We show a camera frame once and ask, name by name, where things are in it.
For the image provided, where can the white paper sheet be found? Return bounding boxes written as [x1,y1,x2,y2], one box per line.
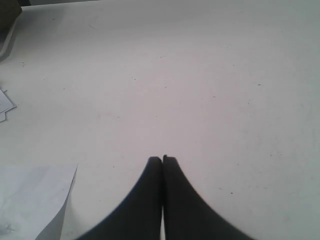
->
[0,164,77,240]

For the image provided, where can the brown woven basket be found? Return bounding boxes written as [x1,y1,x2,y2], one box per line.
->
[0,0,22,32]

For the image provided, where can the white tray under basket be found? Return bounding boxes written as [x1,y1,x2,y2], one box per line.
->
[0,16,21,62]

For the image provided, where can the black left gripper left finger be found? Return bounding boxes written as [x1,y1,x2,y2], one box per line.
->
[79,157,163,240]

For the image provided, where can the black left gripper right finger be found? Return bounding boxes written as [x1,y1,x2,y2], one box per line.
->
[162,155,251,240]

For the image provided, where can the small white paper pieces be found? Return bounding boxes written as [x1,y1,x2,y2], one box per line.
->
[0,87,17,122]

